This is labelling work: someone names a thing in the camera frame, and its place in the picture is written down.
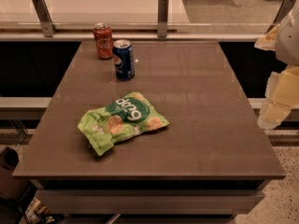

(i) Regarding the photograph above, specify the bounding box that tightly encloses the printed package on floor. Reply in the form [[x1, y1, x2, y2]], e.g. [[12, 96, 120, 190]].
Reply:
[[25, 197, 64, 224]]

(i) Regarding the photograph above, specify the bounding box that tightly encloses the middle metal railing post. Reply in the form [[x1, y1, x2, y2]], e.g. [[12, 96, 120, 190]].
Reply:
[[157, 0, 169, 37]]

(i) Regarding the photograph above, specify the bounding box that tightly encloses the brown table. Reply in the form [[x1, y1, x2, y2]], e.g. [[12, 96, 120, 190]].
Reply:
[[14, 41, 285, 215]]

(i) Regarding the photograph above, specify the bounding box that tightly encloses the green rice chip bag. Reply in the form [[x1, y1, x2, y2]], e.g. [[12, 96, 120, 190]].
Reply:
[[78, 91, 169, 156]]

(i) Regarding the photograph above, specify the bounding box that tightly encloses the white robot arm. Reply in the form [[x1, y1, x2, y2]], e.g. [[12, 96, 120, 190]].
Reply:
[[254, 5, 299, 130]]

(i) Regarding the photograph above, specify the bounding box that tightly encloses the orange soda can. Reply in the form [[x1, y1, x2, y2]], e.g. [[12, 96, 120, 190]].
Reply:
[[93, 23, 113, 59]]

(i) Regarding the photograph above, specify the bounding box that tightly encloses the blue pepsi can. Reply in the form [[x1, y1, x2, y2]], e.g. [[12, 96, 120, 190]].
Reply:
[[112, 39, 135, 80]]

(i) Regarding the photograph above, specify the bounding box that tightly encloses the left metal railing post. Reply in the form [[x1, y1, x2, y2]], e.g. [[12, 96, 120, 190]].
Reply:
[[32, 0, 56, 37]]

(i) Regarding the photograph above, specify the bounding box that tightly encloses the dark bin on floor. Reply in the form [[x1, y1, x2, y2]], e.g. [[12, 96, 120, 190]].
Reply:
[[0, 147, 31, 201]]

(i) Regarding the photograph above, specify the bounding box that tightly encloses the right metal railing post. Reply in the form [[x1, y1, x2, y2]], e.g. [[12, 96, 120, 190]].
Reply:
[[267, 0, 297, 31]]

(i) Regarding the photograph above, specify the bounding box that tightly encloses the metal railing post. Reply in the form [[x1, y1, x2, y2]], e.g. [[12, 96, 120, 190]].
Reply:
[[157, 0, 169, 37], [267, 0, 297, 31], [32, 0, 56, 37]]

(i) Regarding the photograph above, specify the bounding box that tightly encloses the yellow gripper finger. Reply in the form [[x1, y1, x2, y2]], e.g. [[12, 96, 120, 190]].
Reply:
[[257, 65, 299, 130], [254, 25, 279, 51]]

